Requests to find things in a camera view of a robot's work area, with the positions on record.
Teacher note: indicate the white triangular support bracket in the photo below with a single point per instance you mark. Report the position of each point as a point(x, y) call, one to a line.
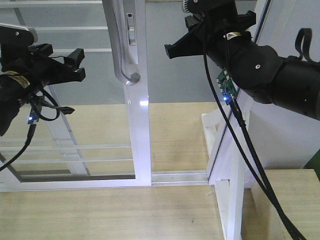
point(226, 171)

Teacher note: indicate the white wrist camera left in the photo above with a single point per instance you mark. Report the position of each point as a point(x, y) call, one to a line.
point(17, 35)

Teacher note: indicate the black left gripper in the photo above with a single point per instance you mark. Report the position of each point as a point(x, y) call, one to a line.
point(26, 70)

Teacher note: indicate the white framed sliding glass door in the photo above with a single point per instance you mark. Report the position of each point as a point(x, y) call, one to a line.
point(105, 142)

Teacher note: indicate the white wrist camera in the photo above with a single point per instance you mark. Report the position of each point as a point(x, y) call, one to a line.
point(17, 35)
point(198, 6)

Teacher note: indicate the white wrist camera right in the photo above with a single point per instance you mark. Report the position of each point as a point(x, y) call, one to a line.
point(198, 6)

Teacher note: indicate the circuit board right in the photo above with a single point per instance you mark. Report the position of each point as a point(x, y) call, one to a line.
point(33, 117)

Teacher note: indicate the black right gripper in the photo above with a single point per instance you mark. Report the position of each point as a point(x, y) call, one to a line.
point(210, 32)

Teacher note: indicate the white partition panel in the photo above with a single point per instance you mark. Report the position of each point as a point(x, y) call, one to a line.
point(284, 139)

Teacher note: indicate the light wooden base platform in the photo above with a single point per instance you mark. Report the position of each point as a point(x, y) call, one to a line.
point(131, 213)

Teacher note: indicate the light wooden box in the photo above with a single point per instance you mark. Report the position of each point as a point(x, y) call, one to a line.
point(298, 192)

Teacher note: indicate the white door frame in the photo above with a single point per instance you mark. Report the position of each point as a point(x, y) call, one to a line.
point(239, 111)

